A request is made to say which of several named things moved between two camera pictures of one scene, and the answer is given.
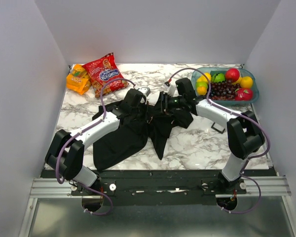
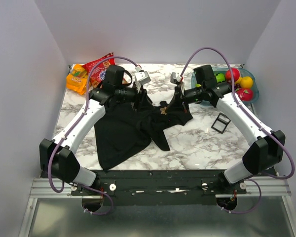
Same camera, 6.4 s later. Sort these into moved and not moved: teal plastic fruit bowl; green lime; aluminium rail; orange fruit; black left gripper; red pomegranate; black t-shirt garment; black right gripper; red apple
Moved: black left gripper; black right gripper; black t-shirt garment
Not moved: green lime; red pomegranate; teal plastic fruit bowl; red apple; orange fruit; aluminium rail
